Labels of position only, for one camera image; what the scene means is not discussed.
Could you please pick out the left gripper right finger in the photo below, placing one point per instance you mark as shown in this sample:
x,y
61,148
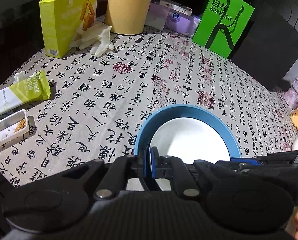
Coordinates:
x,y
173,169

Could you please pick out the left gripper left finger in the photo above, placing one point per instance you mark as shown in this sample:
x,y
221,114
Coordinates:
x,y
118,174

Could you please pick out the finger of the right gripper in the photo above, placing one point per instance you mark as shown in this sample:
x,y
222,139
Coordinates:
x,y
245,161

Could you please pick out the blue bowl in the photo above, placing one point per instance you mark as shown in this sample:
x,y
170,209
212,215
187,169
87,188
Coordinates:
x,y
165,114

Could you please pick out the black paper bag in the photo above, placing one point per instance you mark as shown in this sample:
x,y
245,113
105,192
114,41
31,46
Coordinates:
x,y
267,48

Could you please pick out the small white tray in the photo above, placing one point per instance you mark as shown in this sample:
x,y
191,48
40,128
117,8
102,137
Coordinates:
x,y
13,126

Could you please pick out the green snack wrapper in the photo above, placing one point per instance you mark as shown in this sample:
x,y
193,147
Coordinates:
x,y
33,88

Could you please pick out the white rubber gloves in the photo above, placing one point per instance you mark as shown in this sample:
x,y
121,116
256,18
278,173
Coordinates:
x,y
97,37

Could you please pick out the green paper bag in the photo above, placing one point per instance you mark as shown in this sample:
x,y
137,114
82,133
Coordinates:
x,y
222,24

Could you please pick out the purple tissue pack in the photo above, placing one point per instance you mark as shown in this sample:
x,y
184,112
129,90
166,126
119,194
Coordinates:
x,y
161,17

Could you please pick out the small white box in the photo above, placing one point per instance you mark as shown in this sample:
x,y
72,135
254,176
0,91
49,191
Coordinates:
x,y
176,6

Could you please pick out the yellow thermos jug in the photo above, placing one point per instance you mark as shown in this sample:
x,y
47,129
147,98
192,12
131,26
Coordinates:
x,y
127,17

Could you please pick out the yellow snack box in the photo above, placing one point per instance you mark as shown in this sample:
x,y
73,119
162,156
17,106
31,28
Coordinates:
x,y
59,21

